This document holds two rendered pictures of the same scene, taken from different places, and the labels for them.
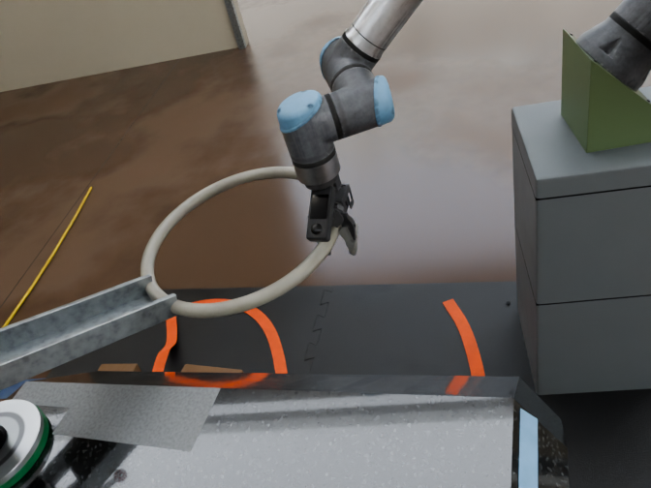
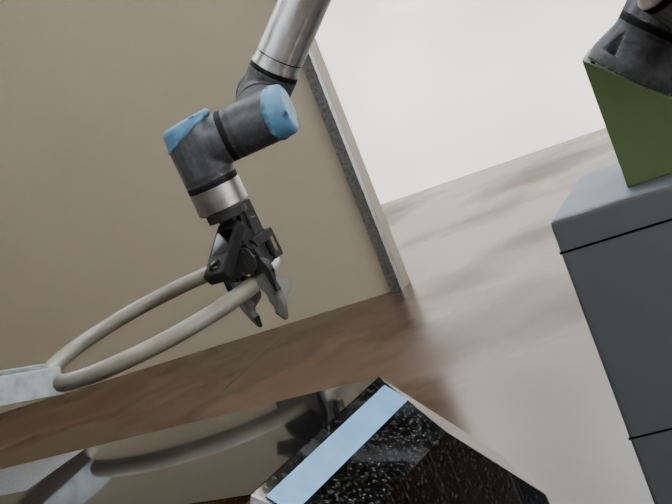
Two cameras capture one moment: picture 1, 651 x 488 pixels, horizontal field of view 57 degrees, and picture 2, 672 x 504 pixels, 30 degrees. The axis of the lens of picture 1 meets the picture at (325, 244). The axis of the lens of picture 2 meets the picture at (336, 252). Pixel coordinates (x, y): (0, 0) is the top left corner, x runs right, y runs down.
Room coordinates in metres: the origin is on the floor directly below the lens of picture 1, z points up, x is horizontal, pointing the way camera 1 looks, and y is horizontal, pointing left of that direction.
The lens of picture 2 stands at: (-1.03, -0.49, 1.25)
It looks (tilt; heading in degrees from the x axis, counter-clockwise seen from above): 8 degrees down; 9
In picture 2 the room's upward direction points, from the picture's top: 22 degrees counter-clockwise
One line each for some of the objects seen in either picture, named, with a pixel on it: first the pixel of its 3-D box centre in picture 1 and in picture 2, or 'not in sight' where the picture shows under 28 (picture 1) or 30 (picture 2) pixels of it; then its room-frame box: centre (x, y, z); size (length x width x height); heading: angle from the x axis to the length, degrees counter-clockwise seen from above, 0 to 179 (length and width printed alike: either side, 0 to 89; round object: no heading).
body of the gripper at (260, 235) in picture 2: (327, 196); (242, 239); (1.08, -0.03, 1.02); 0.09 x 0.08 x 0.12; 153
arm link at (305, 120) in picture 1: (306, 128); (199, 151); (1.07, -0.02, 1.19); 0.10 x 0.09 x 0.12; 92
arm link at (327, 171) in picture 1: (315, 166); (218, 198); (1.07, -0.02, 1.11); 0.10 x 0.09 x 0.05; 63
